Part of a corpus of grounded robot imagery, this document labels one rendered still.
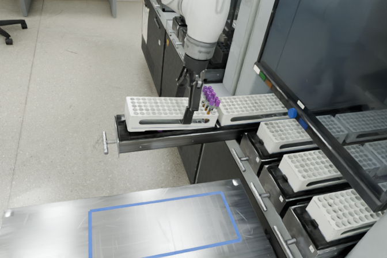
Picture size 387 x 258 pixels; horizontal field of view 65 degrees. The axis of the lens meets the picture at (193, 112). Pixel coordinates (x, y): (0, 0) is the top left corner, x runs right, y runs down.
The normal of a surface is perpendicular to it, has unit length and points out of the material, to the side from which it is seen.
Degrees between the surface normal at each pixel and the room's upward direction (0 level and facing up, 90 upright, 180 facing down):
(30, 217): 0
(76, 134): 0
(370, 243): 90
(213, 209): 0
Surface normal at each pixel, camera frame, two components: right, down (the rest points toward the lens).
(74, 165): 0.14, -0.78
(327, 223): -0.95, 0.08
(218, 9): 0.36, 0.50
